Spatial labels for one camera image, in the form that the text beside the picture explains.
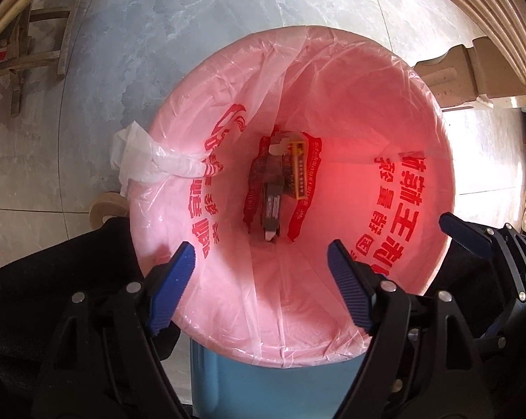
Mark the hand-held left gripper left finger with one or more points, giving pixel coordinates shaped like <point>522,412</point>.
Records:
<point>175,283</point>

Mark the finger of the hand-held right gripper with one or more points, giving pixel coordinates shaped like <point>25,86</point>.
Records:
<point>494,334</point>
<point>466,236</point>

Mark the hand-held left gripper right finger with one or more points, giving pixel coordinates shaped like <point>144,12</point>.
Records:
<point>349,288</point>

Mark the blue plastic trash bin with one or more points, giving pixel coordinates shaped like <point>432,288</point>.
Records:
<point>267,393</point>

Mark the pink printed bin bag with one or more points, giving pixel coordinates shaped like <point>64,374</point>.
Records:
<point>354,118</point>

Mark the beige shoe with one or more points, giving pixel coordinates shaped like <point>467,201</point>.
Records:
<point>108,209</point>

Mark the person's black pants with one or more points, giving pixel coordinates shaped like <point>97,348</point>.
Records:
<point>49,270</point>

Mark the yellow snack packet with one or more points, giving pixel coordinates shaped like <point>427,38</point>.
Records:
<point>298,170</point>

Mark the cream table leg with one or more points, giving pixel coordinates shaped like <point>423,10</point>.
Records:
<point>459,70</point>

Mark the cream round table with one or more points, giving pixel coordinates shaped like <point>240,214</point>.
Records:
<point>485,4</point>

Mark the wooden stool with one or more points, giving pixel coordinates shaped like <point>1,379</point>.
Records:
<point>27,56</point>

